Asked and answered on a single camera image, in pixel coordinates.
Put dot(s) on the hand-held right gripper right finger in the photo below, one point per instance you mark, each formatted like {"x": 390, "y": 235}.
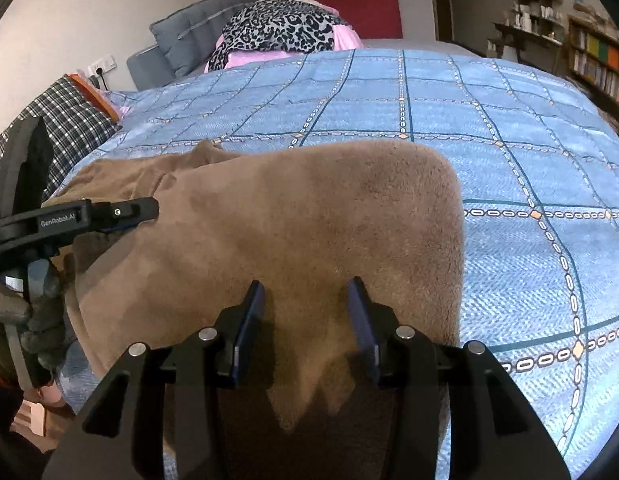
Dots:
{"x": 362, "y": 315}

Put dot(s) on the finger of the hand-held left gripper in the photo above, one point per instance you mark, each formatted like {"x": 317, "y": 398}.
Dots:
{"x": 124, "y": 210}

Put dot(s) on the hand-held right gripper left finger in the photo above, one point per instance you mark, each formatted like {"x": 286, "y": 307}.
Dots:
{"x": 249, "y": 315}

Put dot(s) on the brown fleece pants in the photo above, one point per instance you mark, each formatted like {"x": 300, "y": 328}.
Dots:
{"x": 314, "y": 220}

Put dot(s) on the person's left hand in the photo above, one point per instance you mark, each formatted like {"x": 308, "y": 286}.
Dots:
{"x": 49, "y": 325}

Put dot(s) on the black white checked pillow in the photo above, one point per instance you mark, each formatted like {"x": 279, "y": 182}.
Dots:
{"x": 74, "y": 115}

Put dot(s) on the orange trimmed pad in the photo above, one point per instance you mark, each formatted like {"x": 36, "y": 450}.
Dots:
{"x": 96, "y": 95}

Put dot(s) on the grey padded cushion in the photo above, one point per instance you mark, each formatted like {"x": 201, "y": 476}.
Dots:
{"x": 144, "y": 67}

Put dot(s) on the grey pillow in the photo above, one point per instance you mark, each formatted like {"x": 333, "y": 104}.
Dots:
{"x": 189, "y": 35}

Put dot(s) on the pink blanket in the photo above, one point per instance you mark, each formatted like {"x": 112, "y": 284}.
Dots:
{"x": 254, "y": 58}

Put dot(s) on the blue checked quilt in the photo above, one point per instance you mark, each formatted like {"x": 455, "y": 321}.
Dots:
{"x": 514, "y": 160}

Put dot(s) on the leopard print cloth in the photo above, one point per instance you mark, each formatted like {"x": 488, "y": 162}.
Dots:
{"x": 279, "y": 27}

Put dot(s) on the wooden bookshelf with books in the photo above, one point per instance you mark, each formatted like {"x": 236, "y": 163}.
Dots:
{"x": 597, "y": 60}

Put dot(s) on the stack of books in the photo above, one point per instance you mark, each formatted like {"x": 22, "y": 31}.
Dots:
{"x": 589, "y": 12}

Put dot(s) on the white wall socket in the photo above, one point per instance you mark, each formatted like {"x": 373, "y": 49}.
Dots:
{"x": 106, "y": 62}

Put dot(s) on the dark wooden door frame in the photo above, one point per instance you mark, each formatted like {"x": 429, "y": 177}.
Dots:
{"x": 442, "y": 0}

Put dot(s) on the wooden wall shelf with bottles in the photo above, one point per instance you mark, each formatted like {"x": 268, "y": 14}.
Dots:
{"x": 527, "y": 30}

